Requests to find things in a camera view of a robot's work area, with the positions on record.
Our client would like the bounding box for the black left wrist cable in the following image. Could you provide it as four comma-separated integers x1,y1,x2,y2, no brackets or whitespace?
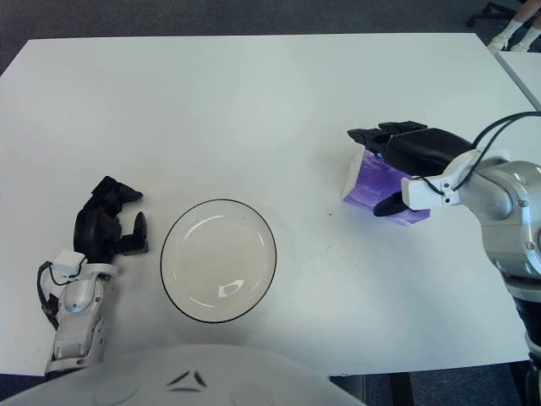
36,261,85,331

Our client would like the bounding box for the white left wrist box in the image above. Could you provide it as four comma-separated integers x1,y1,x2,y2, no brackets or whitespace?
53,249,85,278

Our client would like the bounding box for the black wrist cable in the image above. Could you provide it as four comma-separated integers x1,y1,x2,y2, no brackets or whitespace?
422,110,541,200
36,261,85,331

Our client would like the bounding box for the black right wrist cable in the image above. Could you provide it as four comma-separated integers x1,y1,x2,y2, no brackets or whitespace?
422,110,541,200

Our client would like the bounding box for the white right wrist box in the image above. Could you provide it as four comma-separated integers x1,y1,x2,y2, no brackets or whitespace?
400,171,462,211

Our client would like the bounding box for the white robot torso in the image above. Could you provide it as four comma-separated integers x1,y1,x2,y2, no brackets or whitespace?
0,343,360,406

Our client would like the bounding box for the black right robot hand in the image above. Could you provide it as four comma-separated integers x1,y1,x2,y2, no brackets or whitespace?
347,121,477,217

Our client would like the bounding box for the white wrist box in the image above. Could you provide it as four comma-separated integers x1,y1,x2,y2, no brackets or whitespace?
53,249,85,278
400,171,462,211

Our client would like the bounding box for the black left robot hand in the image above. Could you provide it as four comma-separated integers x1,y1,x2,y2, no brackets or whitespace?
72,175,150,266

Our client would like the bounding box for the purple tissue paper pack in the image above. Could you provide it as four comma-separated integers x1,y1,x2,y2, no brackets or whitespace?
341,148,432,228

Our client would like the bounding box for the black table leg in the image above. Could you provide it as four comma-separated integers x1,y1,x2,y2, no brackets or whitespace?
391,371,413,406

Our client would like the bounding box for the white neighbouring table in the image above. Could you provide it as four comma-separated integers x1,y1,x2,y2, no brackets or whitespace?
494,50,541,112

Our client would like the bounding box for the white plate with black rim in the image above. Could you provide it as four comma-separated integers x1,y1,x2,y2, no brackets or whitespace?
159,198,278,325

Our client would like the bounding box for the black office chair base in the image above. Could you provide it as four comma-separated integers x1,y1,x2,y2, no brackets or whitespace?
466,2,515,29

